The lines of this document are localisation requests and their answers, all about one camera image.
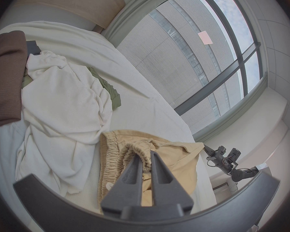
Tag bed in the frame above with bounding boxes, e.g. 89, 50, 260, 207
0, 0, 218, 217

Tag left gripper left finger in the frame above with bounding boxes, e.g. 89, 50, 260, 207
101, 154, 145, 215

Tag grey-green curtain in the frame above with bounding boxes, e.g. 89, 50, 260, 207
101, 0, 208, 48

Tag black garment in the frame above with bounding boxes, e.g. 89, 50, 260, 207
27, 41, 42, 55

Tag white garment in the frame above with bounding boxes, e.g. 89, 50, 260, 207
16, 50, 113, 194

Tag window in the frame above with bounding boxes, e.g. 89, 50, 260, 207
116, 0, 264, 140

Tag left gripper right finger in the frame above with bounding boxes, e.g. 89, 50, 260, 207
150, 151, 194, 211

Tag brown garment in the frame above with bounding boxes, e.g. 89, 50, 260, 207
0, 30, 28, 129

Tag green garment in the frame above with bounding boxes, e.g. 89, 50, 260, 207
87, 66, 122, 111

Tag tan shorts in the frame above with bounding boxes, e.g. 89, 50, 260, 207
98, 130, 204, 214

